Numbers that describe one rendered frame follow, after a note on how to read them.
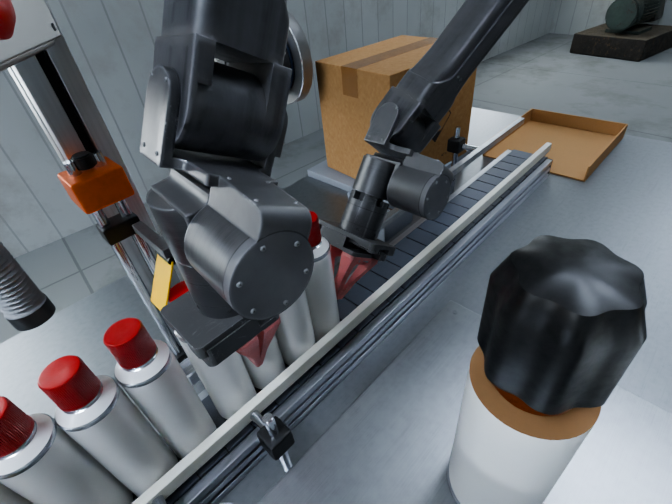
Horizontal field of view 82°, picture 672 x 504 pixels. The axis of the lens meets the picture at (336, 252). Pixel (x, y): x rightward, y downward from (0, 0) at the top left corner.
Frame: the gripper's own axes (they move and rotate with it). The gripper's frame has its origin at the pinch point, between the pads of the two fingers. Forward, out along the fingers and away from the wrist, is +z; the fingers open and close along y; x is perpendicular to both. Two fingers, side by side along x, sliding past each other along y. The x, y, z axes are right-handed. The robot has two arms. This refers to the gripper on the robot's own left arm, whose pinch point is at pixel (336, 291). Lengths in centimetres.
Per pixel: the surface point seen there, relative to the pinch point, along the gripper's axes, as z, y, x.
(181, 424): 13.8, 2.3, -21.8
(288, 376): 9.7, 4.0, -9.4
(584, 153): -43, 10, 74
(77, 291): 87, -183, 38
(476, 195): -22.0, 0.0, 37.9
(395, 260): -5.3, -1.1, 16.0
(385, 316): 1.8, 5.4, 7.1
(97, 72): -27, -242, 44
